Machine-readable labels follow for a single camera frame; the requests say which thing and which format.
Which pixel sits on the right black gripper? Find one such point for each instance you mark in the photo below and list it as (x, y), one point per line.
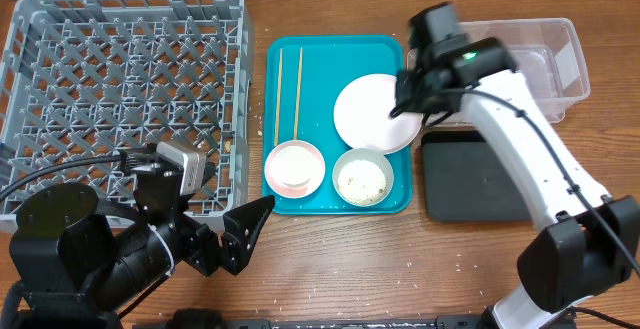
(407, 95)

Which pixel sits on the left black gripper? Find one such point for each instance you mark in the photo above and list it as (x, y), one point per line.
(204, 255)

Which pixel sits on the grey bowl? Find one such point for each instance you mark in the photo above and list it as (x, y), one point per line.
(363, 177)

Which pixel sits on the white cup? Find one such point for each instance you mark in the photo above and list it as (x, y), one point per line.
(291, 165)

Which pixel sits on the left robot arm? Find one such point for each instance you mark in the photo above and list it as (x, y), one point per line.
(85, 262)

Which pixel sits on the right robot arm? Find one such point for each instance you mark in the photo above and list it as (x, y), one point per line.
(586, 240)

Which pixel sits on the grey dishwasher rack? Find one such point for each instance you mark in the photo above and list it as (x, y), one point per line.
(81, 79)

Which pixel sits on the large white plate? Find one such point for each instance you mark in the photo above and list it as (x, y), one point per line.
(362, 115)

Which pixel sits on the black plastic tray bin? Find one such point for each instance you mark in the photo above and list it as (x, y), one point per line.
(464, 181)

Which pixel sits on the clear plastic bin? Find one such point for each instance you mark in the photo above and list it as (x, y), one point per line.
(549, 55)

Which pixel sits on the left wooden chopstick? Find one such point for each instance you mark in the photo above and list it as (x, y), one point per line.
(278, 98)

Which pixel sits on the wooden chopstick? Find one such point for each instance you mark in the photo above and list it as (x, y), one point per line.
(278, 98)
(298, 93)

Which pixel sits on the teal plastic tray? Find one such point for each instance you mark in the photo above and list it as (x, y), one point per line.
(330, 63)

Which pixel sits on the right wooden chopstick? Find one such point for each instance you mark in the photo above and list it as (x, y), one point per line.
(298, 93)

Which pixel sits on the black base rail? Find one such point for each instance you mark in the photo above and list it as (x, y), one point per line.
(468, 321)

